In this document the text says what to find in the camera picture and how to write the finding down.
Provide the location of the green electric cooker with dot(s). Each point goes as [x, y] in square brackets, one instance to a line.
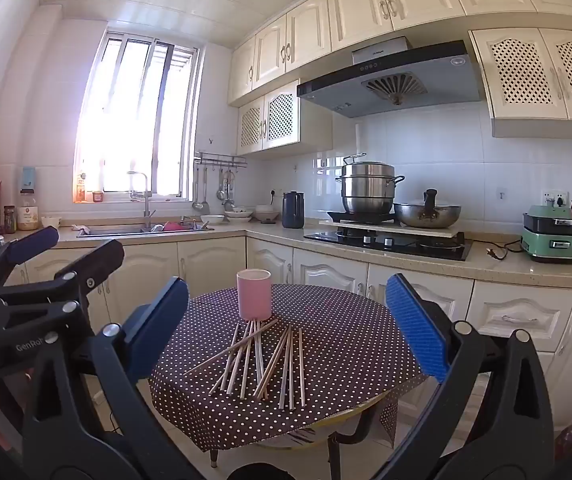
[548, 240]

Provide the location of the crumpled dish rag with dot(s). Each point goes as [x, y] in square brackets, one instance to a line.
[79, 228]

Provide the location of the stainless steel steamer pot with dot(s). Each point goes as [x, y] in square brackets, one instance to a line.
[368, 190]

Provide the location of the bunch of wooden chopsticks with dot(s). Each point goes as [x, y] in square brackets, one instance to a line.
[262, 385]

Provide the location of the beige kitchen countertop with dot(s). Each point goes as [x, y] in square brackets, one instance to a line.
[490, 272]

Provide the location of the stainless steel sink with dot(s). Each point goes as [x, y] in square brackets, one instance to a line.
[116, 231]

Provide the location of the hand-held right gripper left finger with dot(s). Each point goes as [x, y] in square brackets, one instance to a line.
[161, 330]

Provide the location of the red dish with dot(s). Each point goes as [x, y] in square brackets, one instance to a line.
[173, 225]

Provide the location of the pale wooden board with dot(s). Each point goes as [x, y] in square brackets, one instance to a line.
[405, 231]

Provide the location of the small red lidded jar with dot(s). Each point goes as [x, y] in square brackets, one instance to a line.
[97, 196]

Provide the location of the chrome faucet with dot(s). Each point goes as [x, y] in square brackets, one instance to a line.
[145, 200]

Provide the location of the small hanging spoon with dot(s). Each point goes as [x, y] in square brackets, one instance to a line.
[221, 192]

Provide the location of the double wall socket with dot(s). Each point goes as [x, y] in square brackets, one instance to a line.
[550, 197]

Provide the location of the white ceramic bowl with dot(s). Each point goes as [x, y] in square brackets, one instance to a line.
[51, 221]

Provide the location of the cream lattice door cabinet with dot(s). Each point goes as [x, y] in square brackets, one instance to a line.
[515, 75]
[311, 135]

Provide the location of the row of cream wall cabinets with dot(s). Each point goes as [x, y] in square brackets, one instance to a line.
[355, 10]

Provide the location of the grey glass range hood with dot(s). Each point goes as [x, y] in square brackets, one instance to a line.
[336, 92]

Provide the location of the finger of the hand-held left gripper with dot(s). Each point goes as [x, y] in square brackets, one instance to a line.
[96, 262]
[31, 247]

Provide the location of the stack of white plates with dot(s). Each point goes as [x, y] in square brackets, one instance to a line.
[238, 215]

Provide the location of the orange label bottle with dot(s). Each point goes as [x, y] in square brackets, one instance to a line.
[81, 190]

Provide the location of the black glass gas stove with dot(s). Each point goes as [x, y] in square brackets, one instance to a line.
[415, 249]

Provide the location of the metal spatula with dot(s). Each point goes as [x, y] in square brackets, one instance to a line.
[206, 207]

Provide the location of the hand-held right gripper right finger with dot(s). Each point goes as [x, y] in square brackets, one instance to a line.
[418, 327]

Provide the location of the small white bowl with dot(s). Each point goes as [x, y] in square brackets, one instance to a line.
[212, 219]

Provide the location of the dark blue kettle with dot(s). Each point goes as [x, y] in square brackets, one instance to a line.
[292, 212]

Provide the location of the hanging metal skimmer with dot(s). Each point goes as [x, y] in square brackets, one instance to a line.
[229, 201]

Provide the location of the jar with pale contents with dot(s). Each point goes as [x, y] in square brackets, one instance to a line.
[28, 212]

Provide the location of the dark spice jar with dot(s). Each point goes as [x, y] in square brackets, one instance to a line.
[10, 220]

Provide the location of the large white bowl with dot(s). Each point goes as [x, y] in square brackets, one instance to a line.
[267, 212]

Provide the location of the pink cup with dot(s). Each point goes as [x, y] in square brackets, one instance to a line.
[254, 297]

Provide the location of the kitchen window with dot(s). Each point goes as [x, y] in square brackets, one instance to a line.
[153, 110]

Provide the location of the metal utensil rail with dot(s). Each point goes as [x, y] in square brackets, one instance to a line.
[221, 157]

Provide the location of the metal ladle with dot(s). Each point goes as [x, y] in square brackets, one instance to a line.
[197, 205]

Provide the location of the light blue box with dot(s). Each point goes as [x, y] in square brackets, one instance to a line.
[28, 177]

